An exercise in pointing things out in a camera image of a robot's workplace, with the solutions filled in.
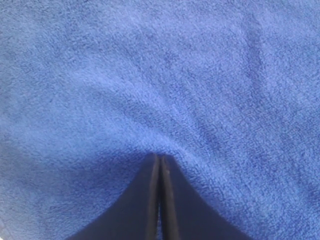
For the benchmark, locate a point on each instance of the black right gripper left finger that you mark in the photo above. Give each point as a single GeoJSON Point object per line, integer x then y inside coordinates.
{"type": "Point", "coordinates": [134, 215]}

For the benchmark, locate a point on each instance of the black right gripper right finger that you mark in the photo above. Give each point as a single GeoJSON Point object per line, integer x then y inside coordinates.
{"type": "Point", "coordinates": [184, 214]}

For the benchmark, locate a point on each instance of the blue microfiber towel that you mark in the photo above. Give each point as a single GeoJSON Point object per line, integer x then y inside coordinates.
{"type": "Point", "coordinates": [231, 88]}

